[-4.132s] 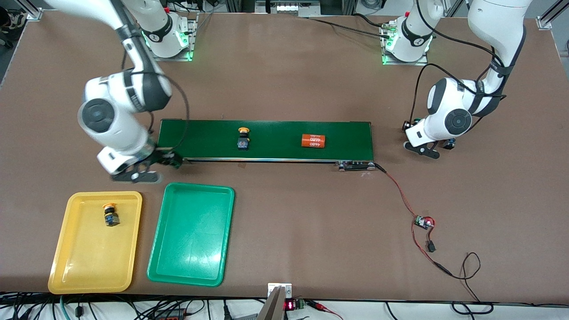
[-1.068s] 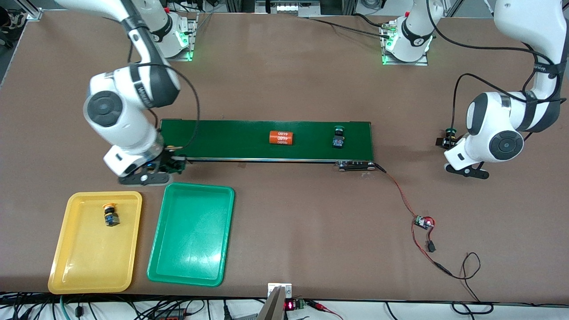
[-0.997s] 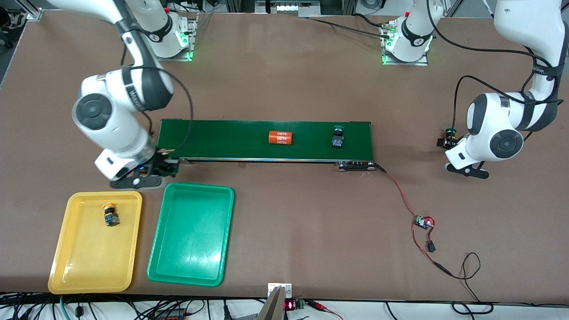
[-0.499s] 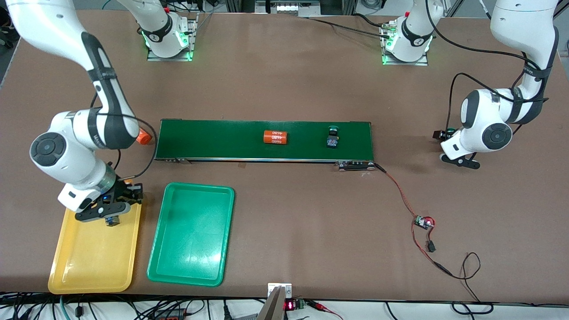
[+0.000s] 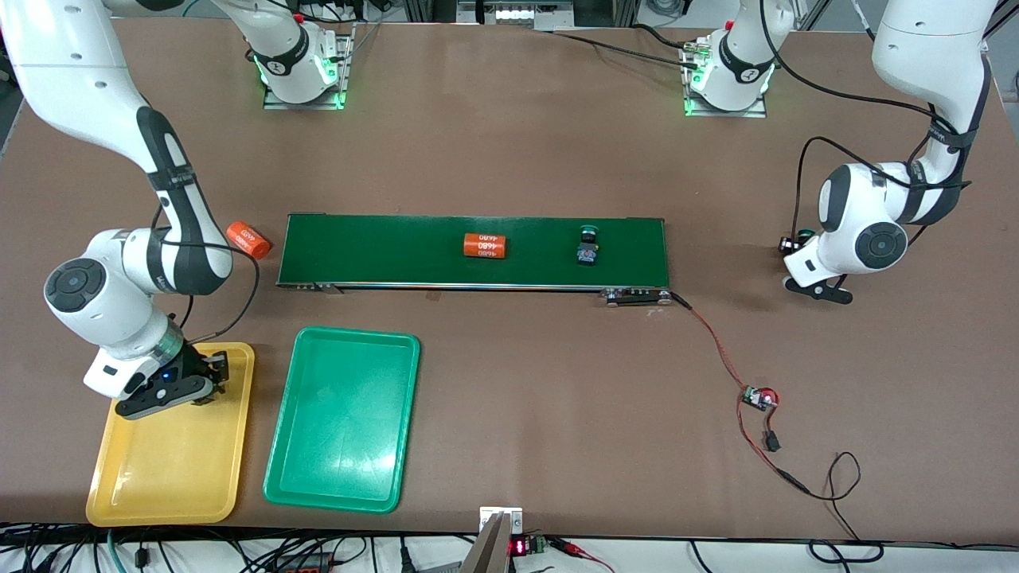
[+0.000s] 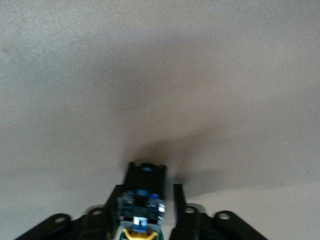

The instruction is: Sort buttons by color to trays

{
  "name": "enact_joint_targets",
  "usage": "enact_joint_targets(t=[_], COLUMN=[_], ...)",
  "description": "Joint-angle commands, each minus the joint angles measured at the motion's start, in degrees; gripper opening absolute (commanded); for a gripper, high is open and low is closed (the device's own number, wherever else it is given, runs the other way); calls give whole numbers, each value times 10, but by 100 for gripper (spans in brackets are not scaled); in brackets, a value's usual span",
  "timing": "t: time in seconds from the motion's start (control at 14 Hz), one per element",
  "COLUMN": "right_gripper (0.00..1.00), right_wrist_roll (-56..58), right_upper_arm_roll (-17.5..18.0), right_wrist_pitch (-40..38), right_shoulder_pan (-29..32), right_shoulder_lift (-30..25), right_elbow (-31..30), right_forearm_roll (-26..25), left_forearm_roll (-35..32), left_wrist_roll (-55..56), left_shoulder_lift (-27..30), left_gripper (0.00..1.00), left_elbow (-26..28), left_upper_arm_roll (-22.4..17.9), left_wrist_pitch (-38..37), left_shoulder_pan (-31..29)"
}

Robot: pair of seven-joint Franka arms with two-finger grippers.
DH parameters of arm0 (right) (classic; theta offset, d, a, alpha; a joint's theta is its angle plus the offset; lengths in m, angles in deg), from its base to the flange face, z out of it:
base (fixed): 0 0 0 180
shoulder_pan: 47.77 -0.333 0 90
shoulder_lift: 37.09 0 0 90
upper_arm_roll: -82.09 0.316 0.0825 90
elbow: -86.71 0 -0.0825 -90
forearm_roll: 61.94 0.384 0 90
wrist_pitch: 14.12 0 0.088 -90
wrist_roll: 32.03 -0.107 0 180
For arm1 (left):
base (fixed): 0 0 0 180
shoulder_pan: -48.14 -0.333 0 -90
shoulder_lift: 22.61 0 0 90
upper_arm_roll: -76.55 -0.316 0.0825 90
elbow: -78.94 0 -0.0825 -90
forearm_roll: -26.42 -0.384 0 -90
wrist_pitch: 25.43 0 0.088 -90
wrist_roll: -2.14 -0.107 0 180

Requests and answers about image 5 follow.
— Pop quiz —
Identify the orange cylinder printed 4680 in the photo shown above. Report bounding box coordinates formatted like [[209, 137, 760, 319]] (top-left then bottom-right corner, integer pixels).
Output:
[[463, 232, 509, 259], [227, 220, 273, 261]]

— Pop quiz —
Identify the yellow plastic tray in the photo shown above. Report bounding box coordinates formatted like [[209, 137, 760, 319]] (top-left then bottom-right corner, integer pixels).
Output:
[[85, 343, 256, 528]]

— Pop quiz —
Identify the green plastic tray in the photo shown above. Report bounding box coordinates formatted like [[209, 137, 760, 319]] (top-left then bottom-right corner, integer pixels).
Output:
[[263, 326, 421, 514]]

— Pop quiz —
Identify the green conveyor belt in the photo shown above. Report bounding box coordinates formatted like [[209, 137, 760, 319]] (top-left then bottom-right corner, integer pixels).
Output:
[[276, 212, 673, 308]]

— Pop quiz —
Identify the red clip lead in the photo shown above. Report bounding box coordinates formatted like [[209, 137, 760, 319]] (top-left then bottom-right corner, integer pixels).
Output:
[[549, 538, 618, 573]]

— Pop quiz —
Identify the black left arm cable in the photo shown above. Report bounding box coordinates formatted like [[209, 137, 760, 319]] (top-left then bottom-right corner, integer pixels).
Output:
[[756, 0, 972, 240]]

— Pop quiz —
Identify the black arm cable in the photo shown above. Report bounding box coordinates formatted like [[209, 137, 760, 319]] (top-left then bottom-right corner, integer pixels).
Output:
[[756, 0, 972, 240], [151, 203, 262, 349]]

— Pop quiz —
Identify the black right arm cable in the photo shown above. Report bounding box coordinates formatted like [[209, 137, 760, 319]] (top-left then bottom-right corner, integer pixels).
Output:
[[151, 203, 262, 349]]

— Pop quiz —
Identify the red conveyor power cable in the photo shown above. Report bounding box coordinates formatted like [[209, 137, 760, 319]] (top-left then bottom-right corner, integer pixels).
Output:
[[673, 293, 813, 496]]

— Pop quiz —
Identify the tangled black cable bundle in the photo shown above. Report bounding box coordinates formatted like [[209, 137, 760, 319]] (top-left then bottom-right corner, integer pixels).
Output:
[[0, 521, 478, 573]]

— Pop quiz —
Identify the thin black looped cable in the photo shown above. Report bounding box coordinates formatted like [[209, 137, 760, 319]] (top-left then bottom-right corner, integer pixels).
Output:
[[776, 452, 886, 564]]

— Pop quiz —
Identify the black cable on tabletop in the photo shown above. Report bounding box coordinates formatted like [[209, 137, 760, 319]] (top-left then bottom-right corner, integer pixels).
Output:
[[549, 22, 701, 68]]

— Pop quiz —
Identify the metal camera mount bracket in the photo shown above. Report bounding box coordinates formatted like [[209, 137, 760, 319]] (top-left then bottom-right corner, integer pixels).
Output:
[[460, 506, 526, 573]]

